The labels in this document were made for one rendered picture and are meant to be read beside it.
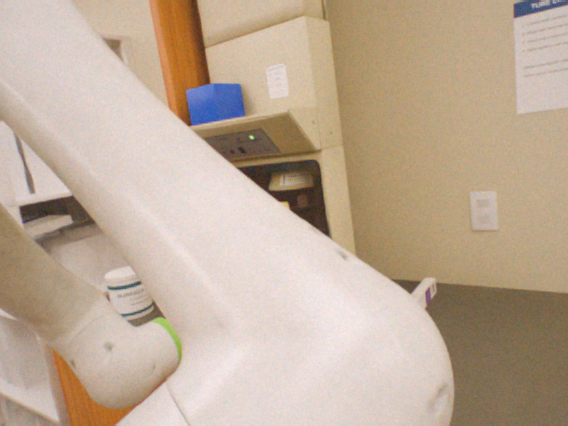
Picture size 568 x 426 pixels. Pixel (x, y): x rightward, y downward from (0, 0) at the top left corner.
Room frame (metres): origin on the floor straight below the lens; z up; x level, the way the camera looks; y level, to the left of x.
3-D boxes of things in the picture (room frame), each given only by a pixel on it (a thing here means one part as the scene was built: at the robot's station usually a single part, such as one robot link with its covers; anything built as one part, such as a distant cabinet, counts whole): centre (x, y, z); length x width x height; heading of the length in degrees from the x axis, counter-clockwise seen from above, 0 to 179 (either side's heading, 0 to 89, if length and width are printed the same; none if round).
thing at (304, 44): (1.24, -0.05, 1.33); 0.32 x 0.25 x 0.77; 54
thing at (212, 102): (1.15, 0.14, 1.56); 0.10 x 0.10 x 0.09; 54
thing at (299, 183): (1.13, 0.03, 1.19); 0.30 x 0.01 x 0.40; 53
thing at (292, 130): (1.09, 0.06, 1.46); 0.32 x 0.12 x 0.10; 54
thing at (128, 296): (1.41, 0.56, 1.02); 0.13 x 0.13 x 0.15
